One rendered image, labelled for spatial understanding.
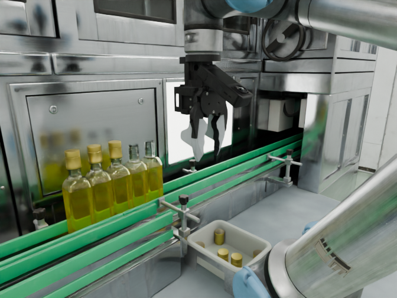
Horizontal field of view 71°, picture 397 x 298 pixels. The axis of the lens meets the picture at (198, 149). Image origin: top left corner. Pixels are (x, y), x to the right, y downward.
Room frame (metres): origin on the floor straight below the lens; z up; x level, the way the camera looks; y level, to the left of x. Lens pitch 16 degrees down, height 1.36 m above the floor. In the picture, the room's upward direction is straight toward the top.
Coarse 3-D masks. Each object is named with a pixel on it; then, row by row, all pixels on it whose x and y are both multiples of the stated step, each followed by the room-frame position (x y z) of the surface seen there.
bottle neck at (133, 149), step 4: (132, 144) 0.79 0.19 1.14; (136, 144) 0.78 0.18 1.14; (132, 148) 0.76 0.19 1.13; (136, 148) 0.77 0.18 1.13; (132, 152) 0.76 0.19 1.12; (136, 152) 0.77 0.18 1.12; (132, 156) 0.76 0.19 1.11; (136, 156) 0.77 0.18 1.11; (132, 160) 0.76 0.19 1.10; (136, 160) 0.77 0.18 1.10
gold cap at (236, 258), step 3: (231, 255) 0.71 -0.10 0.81; (234, 255) 0.71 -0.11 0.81; (237, 255) 0.71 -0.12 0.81; (240, 255) 0.71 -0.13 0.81; (231, 258) 0.71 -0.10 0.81; (234, 258) 0.70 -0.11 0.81; (237, 258) 0.70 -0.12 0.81; (240, 258) 0.70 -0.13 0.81; (231, 261) 0.71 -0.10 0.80; (234, 261) 0.70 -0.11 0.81; (237, 261) 0.69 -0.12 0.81; (240, 261) 0.70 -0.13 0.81; (234, 264) 0.70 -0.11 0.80; (237, 264) 0.69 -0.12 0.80; (240, 264) 0.70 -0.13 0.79; (240, 267) 0.70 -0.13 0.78
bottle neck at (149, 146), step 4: (148, 140) 0.83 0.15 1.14; (152, 140) 0.83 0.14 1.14; (148, 144) 0.81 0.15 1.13; (152, 144) 0.81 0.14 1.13; (148, 148) 0.80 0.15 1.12; (152, 148) 0.81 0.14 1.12; (148, 152) 0.81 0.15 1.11; (152, 152) 0.81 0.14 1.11; (148, 156) 0.81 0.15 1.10; (152, 156) 0.81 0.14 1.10
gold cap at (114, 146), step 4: (116, 140) 0.75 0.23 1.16; (108, 144) 0.73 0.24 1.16; (112, 144) 0.72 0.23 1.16; (116, 144) 0.72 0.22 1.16; (120, 144) 0.73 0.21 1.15; (112, 148) 0.72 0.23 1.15; (116, 148) 0.72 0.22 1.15; (120, 148) 0.73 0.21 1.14; (112, 152) 0.72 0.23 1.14; (116, 152) 0.72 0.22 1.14; (120, 152) 0.73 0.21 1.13; (112, 156) 0.72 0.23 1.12; (116, 156) 0.72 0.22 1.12; (120, 156) 0.73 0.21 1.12
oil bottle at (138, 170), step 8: (128, 168) 0.75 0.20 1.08; (136, 168) 0.75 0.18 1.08; (144, 168) 0.77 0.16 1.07; (136, 176) 0.75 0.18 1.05; (144, 176) 0.77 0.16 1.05; (136, 184) 0.75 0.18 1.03; (144, 184) 0.77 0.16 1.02; (136, 192) 0.75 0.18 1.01; (144, 192) 0.76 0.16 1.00; (136, 200) 0.74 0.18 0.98; (144, 200) 0.76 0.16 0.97
